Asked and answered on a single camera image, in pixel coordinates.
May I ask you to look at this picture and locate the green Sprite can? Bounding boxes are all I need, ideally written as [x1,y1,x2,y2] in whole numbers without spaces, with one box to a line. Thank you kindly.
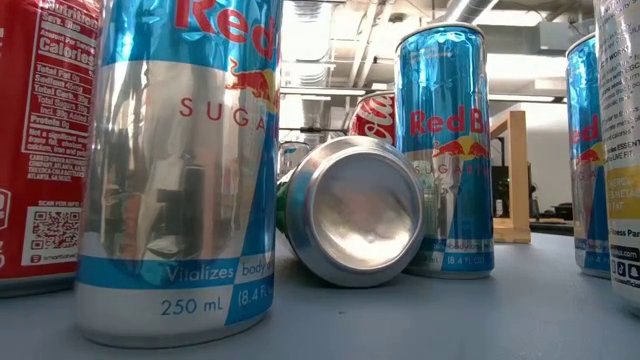
[275,135,426,289]

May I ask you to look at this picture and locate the white can with black lid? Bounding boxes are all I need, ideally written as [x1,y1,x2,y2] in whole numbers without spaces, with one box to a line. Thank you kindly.
[592,0,640,319]
[278,140,312,181]

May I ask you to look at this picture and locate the blue silver Red Bull can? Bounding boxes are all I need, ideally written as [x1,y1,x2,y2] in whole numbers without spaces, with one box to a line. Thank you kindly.
[565,33,612,280]
[74,0,285,350]
[393,22,496,280]

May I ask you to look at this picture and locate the black desk equipment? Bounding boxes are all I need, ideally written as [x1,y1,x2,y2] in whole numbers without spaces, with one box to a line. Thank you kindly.
[537,202,576,224]

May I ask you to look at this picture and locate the grey air duct box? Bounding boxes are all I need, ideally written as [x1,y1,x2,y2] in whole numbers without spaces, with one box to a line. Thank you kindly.
[483,22,596,55]

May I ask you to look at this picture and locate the wooden slatted shelf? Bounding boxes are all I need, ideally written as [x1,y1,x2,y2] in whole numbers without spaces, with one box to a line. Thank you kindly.
[489,109,532,245]

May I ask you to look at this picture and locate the fluorescent ceiling light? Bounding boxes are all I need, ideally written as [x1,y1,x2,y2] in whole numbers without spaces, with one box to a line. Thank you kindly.
[487,93,557,104]
[279,87,369,97]

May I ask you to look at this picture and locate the red Coca-Cola can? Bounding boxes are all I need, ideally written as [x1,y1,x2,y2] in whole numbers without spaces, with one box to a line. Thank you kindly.
[348,91,399,146]
[0,0,104,299]

